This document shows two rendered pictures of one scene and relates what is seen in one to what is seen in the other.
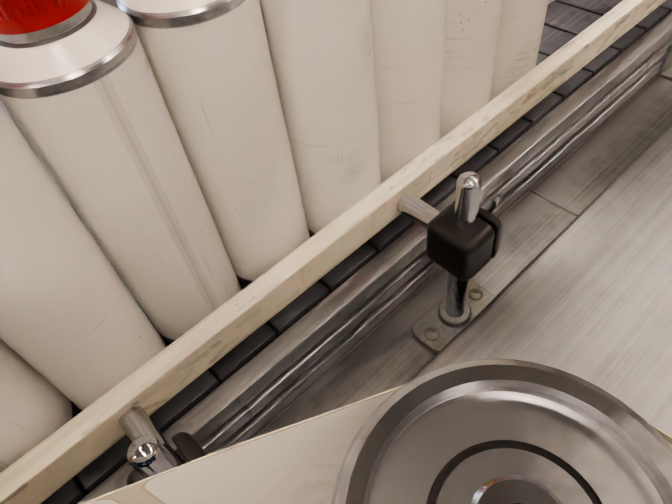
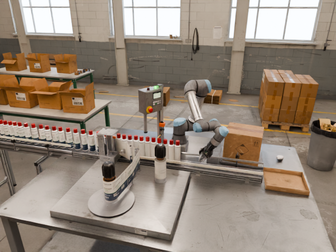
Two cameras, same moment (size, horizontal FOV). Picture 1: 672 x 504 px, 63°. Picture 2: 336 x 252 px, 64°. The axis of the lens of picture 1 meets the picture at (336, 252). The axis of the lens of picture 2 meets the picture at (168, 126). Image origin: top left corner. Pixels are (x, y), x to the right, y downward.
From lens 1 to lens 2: 2.09 m
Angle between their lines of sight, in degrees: 47
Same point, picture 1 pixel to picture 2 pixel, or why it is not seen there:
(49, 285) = (141, 149)
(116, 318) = (142, 153)
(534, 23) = (176, 157)
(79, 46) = (147, 142)
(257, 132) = (152, 149)
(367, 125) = not seen: hidden behind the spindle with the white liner
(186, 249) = (147, 152)
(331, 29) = not seen: hidden behind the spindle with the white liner
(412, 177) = not seen: hidden behind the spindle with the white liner
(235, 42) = (152, 145)
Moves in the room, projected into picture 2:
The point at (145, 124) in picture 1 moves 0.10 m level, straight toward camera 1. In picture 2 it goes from (147, 146) to (140, 151)
